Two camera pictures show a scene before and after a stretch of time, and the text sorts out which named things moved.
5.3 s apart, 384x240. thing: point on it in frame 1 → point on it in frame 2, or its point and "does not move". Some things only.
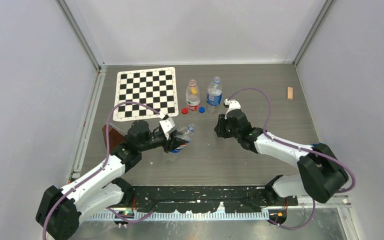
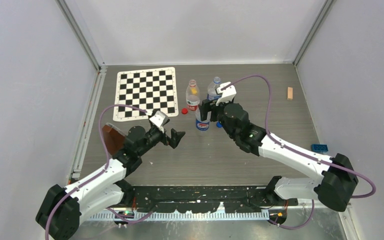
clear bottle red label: x=192 y=97 does not move
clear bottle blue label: x=214 y=96 does not move
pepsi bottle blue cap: x=191 y=127 → x=202 y=125
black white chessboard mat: x=156 y=87 does not move
